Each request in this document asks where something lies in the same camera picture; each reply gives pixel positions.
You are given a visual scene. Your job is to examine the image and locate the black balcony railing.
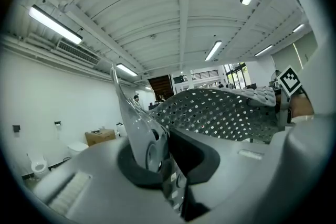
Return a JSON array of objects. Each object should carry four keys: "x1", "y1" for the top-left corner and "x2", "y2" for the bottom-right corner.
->
[{"x1": 191, "y1": 70, "x2": 220, "y2": 81}]

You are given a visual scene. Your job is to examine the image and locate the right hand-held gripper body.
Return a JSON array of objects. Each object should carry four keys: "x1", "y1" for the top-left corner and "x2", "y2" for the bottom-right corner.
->
[{"x1": 275, "y1": 65, "x2": 302, "y2": 129}]

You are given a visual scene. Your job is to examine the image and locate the brown cardboard box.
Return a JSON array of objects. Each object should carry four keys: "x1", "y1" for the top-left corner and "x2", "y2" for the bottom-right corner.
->
[{"x1": 84, "y1": 128, "x2": 117, "y2": 147}]

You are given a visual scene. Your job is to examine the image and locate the white ceiling air conditioner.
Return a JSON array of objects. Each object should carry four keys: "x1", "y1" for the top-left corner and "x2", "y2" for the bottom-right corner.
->
[{"x1": 56, "y1": 38, "x2": 101, "y2": 68}]

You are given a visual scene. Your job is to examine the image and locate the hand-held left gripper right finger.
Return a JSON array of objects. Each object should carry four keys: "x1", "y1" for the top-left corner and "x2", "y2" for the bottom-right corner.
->
[{"x1": 167, "y1": 112, "x2": 333, "y2": 224}]

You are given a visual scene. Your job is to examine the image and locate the dark wooden staircase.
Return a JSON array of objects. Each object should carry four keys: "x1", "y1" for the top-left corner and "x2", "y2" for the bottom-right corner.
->
[{"x1": 147, "y1": 74, "x2": 175, "y2": 101}]

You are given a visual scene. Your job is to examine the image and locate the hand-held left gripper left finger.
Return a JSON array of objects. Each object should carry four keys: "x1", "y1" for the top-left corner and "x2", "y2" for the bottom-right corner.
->
[{"x1": 33, "y1": 137, "x2": 185, "y2": 224}]

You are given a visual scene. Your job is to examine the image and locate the white toilet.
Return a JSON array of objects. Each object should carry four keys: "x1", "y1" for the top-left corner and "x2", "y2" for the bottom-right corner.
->
[
  {"x1": 67, "y1": 141, "x2": 89, "y2": 157},
  {"x1": 30, "y1": 155, "x2": 48, "y2": 174}
]

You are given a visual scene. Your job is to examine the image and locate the person's right forearm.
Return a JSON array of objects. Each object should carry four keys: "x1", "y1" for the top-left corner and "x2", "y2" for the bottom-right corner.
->
[{"x1": 290, "y1": 93, "x2": 315, "y2": 118}]

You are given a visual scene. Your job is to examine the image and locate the grey perforated bath mat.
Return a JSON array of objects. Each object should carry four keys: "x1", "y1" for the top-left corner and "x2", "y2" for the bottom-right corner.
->
[{"x1": 111, "y1": 61, "x2": 279, "y2": 218}]

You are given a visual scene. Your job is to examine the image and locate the white bin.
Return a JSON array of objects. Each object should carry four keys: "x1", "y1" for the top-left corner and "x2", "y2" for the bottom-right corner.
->
[{"x1": 116, "y1": 122, "x2": 129, "y2": 137}]

